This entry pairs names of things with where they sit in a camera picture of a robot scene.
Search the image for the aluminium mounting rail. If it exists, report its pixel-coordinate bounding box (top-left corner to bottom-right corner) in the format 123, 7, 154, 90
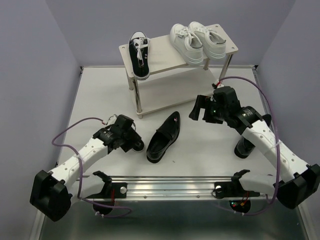
81, 172, 276, 201

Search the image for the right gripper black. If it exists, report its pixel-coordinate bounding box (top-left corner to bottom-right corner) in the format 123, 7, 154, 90
187, 95, 228, 124

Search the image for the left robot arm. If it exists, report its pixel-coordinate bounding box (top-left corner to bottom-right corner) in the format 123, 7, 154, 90
30, 114, 145, 222

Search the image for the beige two-tier shoe shelf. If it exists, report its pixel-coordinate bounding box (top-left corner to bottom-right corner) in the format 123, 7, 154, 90
118, 23, 239, 119

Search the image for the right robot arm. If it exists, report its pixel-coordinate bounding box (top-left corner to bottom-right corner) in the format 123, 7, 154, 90
189, 86, 320, 209

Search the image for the white sneaker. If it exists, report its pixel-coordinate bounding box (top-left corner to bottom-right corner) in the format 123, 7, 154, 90
169, 23, 204, 67
188, 21, 226, 60

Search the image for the white sneaker on shelf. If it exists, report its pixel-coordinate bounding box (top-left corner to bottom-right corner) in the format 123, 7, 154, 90
188, 21, 226, 60

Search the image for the black leather loafer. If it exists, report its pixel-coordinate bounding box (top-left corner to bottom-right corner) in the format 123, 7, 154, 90
234, 114, 272, 159
146, 111, 181, 164

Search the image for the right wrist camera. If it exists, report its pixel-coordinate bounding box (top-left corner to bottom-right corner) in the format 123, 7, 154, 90
212, 79, 224, 90

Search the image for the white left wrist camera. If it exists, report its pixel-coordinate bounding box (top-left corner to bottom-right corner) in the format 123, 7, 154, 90
105, 114, 118, 126

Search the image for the black canvas sneaker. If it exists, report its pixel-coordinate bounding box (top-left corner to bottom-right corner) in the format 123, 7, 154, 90
128, 31, 151, 81
132, 140, 145, 153

